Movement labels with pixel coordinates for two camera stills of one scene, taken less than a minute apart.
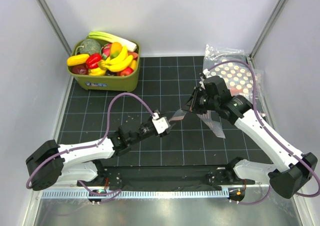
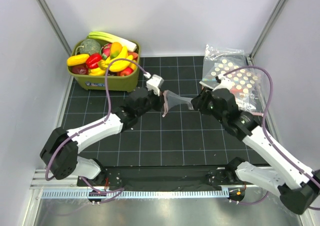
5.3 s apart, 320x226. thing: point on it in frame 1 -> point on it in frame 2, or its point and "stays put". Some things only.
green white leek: (128, 46) stays put
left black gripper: (161, 135) -> (160, 100)
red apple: (127, 71) stays put
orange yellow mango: (115, 50) stays put
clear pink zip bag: (207, 117) -> (171, 100)
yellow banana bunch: (118, 62) stays put
